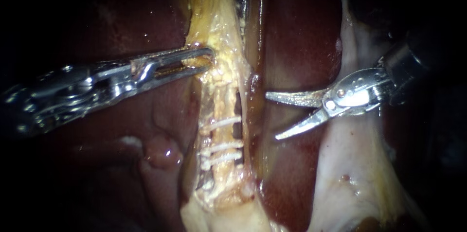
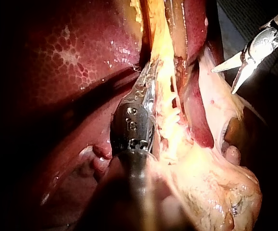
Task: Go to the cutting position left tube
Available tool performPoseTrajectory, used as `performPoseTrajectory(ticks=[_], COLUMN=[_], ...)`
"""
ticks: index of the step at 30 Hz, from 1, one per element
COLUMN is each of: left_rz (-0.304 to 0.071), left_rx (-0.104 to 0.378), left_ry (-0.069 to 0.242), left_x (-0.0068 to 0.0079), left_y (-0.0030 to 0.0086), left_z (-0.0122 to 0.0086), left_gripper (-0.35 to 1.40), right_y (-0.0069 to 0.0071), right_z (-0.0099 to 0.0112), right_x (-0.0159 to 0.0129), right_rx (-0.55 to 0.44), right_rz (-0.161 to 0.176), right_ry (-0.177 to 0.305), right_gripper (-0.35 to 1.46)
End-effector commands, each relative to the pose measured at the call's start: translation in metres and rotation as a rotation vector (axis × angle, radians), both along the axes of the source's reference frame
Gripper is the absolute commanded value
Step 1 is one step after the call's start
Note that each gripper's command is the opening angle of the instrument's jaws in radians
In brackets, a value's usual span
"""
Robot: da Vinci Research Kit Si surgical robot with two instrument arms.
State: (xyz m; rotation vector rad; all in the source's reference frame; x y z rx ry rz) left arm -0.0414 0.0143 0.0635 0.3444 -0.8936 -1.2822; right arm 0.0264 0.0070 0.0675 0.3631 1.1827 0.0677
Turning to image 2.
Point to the left arm instrument jaw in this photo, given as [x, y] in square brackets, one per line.
[146, 75]

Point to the right arm instrument jaw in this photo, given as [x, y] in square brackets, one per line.
[228, 63]
[240, 77]

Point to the right arm instrument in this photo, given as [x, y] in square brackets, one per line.
[261, 43]

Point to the dark left arm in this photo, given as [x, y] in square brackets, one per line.
[134, 192]

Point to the left arm instrument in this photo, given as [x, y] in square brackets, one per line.
[135, 125]

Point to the thin tube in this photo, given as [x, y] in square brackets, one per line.
[178, 36]

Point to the dark red liver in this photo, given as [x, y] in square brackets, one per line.
[81, 60]

